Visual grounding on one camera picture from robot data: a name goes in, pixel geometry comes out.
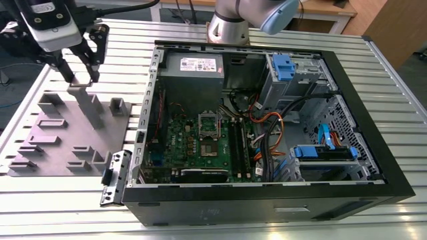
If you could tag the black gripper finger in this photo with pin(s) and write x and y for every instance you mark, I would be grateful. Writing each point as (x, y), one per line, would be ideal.
(64, 72)
(96, 60)

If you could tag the CPU socket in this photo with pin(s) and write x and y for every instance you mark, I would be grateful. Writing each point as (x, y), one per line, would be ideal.
(210, 148)

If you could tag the grey power supply unit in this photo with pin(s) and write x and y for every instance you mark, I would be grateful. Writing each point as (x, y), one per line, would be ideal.
(174, 62)

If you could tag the grey parts rack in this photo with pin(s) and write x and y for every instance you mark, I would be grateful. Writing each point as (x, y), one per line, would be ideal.
(73, 140)

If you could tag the blue board connector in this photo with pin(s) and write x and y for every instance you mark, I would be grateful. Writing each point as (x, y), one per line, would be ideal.
(156, 160)

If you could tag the green motherboard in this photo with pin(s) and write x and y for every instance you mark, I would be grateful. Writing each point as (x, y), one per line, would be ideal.
(187, 162)

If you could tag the black RAM slot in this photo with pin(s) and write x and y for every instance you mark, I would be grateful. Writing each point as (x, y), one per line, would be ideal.
(248, 150)
(234, 150)
(243, 150)
(238, 150)

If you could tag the black graphics card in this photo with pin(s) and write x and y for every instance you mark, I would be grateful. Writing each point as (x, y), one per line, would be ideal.
(203, 173)

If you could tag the blue drive bay latch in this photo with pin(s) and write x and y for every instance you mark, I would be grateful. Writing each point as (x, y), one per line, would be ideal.
(283, 61)

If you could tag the grey optical drive cage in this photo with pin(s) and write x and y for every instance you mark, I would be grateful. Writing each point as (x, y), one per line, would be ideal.
(310, 75)

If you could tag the wooden desk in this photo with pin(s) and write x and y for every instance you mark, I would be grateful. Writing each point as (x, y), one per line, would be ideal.
(320, 10)

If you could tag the black open PC case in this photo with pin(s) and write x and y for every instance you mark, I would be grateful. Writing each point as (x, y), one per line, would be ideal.
(234, 207)

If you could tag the hard disk in blue carrier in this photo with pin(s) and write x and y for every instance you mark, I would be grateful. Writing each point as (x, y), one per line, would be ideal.
(304, 153)

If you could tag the grey perforated disk cage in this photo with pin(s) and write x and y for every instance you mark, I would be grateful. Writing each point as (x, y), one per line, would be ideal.
(328, 163)

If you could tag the wooden cabinet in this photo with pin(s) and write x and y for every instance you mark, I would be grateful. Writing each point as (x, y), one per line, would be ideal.
(394, 25)

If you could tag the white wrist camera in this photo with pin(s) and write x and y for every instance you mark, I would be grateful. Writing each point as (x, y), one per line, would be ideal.
(56, 37)

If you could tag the white table frame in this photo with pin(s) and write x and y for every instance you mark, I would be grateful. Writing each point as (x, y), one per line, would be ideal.
(155, 12)

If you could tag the hinged metal slot bracket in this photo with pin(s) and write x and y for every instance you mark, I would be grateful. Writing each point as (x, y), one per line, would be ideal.
(117, 175)

